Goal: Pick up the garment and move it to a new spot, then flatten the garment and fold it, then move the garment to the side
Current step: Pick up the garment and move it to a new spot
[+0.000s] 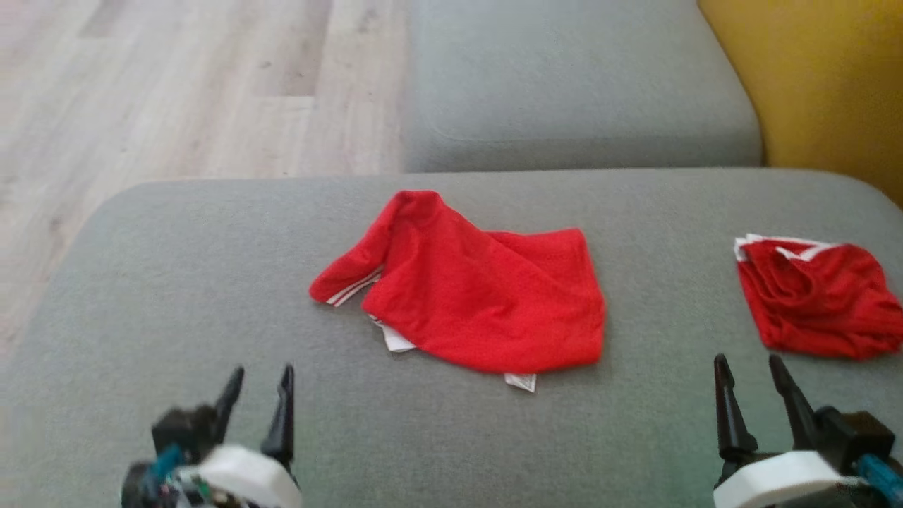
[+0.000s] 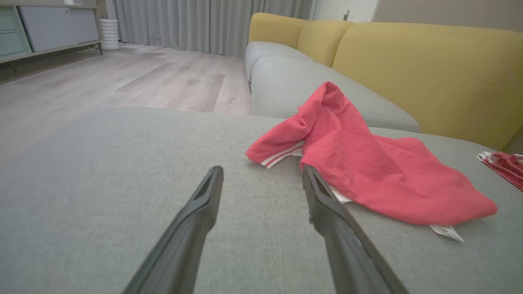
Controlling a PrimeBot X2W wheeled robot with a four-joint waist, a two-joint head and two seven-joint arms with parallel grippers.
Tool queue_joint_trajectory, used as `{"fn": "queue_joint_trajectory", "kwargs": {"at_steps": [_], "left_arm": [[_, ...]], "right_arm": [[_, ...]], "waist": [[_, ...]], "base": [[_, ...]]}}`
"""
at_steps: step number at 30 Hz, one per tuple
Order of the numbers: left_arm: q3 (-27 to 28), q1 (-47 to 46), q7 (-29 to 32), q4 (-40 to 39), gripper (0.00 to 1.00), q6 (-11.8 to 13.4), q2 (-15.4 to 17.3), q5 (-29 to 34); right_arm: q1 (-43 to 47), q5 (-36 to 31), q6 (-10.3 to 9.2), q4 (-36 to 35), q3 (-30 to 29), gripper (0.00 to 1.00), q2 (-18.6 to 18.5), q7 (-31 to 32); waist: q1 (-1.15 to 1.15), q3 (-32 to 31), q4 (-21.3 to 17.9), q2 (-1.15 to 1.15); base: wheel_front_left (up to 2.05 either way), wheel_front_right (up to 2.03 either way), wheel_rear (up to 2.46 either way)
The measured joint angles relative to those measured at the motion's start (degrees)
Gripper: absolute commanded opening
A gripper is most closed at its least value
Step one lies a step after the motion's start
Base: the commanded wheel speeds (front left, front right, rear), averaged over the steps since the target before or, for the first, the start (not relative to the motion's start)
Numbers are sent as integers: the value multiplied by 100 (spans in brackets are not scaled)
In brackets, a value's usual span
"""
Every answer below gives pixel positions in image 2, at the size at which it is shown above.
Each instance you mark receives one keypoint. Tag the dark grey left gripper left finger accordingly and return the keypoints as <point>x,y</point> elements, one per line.
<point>188,228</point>

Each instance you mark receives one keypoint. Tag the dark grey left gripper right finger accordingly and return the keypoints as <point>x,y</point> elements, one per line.
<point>347,249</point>

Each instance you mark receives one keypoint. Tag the red T-shirt white trim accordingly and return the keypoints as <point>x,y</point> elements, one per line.
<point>367,163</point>

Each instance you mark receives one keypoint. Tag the red mesh shorts white stripe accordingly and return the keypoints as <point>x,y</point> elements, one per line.
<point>508,167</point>

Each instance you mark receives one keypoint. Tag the large grey sofa seat cushion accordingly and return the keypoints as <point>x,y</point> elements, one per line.
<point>102,183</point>

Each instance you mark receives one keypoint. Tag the wide yellow sofa backrest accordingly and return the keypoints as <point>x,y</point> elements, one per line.
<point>429,73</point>

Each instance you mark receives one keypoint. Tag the small grey sofa seat cushion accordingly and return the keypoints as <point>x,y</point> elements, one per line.
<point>265,51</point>

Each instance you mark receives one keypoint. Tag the grey curtain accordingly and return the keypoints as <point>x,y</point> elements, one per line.
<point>204,24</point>

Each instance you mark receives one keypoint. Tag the white ribbed plant pot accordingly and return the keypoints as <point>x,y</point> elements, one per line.
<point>110,34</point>

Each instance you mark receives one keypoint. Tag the narrow yellow sofa backrest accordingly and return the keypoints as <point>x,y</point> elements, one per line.
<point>325,41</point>

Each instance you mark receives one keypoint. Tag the yellow sofa end backrest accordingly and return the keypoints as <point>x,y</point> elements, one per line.
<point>273,28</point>

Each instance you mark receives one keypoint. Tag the white door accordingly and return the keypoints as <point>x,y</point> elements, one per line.
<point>331,10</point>

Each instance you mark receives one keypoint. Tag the white television cabinet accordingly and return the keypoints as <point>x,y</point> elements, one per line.
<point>53,26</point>

